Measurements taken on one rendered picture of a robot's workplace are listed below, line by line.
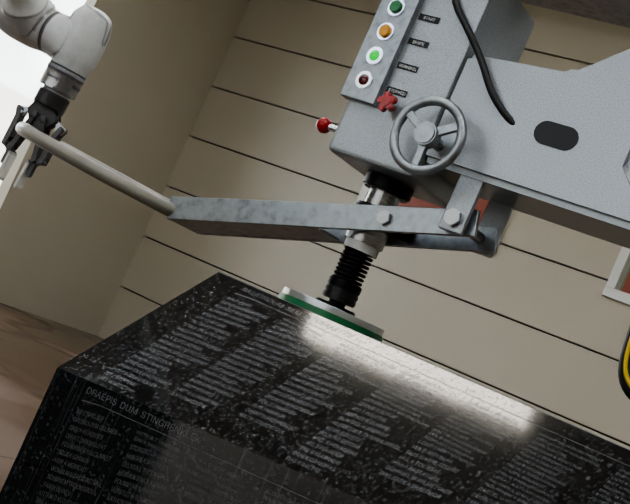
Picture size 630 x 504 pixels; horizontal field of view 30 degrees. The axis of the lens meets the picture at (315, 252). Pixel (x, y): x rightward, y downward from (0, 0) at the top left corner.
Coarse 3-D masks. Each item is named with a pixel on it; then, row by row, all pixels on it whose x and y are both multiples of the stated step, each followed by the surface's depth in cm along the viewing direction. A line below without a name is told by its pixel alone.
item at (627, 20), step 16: (528, 0) 240; (544, 0) 236; (560, 0) 232; (576, 0) 228; (592, 0) 225; (608, 0) 221; (624, 0) 218; (592, 16) 233; (608, 16) 229; (624, 16) 226
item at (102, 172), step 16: (16, 128) 257; (32, 128) 251; (48, 144) 245; (64, 144) 281; (64, 160) 244; (80, 160) 243; (96, 160) 287; (96, 176) 243; (112, 176) 243; (128, 192) 244; (144, 192) 245; (160, 208) 247
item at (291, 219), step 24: (168, 216) 249; (192, 216) 246; (216, 216) 244; (240, 216) 241; (264, 216) 238; (288, 216) 235; (312, 216) 233; (336, 216) 230; (360, 216) 228; (384, 216) 224; (408, 216) 223; (432, 216) 221; (456, 216) 214; (312, 240) 245; (336, 240) 241; (432, 240) 232; (456, 240) 229; (480, 240) 225
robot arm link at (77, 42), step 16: (64, 16) 271; (80, 16) 268; (96, 16) 269; (48, 32) 270; (64, 32) 268; (80, 32) 268; (96, 32) 269; (48, 48) 270; (64, 48) 268; (80, 48) 268; (96, 48) 270; (64, 64) 268; (80, 64) 269; (96, 64) 273
